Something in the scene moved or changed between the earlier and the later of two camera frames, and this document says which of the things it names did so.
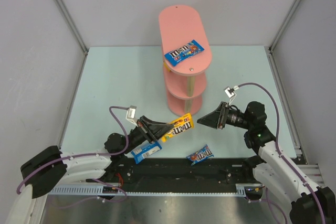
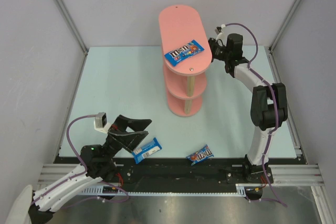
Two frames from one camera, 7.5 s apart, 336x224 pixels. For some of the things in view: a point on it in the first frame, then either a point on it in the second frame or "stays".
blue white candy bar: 142,152 stays
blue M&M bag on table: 204,153 stays
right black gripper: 223,115 to 214,49
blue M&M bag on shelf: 184,52 stays
